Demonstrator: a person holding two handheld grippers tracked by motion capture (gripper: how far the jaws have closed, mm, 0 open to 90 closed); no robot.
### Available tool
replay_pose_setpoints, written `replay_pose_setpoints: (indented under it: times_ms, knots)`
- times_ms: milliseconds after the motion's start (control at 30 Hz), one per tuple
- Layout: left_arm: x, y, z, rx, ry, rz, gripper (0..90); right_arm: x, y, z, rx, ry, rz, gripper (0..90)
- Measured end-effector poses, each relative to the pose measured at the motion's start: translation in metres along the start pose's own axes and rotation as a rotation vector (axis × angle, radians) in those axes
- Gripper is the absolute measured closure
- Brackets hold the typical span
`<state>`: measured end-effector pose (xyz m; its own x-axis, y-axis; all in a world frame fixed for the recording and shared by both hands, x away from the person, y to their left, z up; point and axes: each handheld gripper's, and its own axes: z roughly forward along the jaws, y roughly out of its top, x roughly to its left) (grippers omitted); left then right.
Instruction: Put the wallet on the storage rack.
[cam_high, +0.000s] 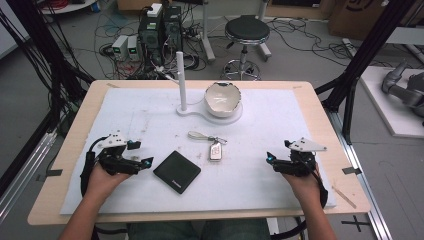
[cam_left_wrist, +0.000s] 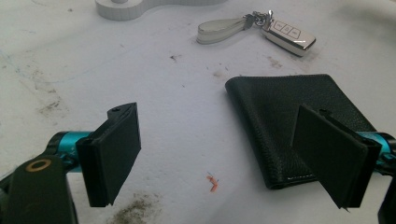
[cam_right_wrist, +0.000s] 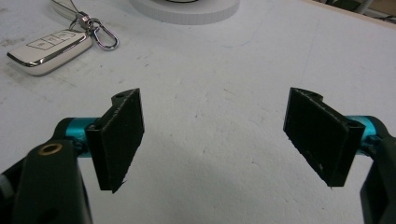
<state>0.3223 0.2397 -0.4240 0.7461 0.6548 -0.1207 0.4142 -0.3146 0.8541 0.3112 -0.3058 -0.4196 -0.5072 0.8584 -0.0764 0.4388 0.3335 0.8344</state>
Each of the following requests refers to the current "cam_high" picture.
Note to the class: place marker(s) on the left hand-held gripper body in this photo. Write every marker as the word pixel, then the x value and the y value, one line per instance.
pixel 115 160

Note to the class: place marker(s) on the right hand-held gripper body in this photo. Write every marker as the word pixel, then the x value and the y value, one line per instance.
pixel 298 165

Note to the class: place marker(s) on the person's right hand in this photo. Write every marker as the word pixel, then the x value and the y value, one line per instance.
pixel 306 190

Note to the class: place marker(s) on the person's left hand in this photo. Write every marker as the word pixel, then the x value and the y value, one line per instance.
pixel 100 183

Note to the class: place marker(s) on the white foam mat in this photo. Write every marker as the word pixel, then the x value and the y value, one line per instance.
pixel 253 181

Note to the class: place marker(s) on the light wooden table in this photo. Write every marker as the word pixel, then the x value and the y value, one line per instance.
pixel 318 133

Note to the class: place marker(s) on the black leather wallet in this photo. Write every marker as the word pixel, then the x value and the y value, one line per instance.
pixel 176 171

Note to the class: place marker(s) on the black tape strip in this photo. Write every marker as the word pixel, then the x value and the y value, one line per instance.
pixel 351 170
pixel 53 173

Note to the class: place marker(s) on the thin wooden stick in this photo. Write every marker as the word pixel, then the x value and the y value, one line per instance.
pixel 344 197

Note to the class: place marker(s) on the white ceramic bowl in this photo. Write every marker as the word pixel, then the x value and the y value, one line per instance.
pixel 222 100

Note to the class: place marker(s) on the white stand with pole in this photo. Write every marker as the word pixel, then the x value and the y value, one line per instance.
pixel 180 83

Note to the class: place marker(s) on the black tape cross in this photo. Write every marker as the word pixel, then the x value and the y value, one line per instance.
pixel 356 223

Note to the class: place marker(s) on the grey power supply unit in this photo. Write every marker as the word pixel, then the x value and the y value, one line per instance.
pixel 133 48
pixel 119 46

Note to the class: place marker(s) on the white platform board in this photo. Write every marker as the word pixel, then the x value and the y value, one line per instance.
pixel 383 113

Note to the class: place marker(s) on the black computer tower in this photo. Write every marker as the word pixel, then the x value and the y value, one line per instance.
pixel 150 36
pixel 173 28

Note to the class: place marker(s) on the white metal table leg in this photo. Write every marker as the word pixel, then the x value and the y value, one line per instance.
pixel 264 33
pixel 207 36

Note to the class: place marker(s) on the black round stool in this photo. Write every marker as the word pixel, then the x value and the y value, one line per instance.
pixel 247 30

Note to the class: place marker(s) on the white box device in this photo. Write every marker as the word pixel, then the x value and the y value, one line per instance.
pixel 154 10

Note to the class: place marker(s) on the cardboard box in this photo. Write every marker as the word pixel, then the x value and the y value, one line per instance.
pixel 360 16

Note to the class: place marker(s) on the aluminium rail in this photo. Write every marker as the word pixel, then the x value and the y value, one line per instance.
pixel 23 180
pixel 363 186

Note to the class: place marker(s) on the black frame post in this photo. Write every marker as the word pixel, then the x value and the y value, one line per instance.
pixel 363 56

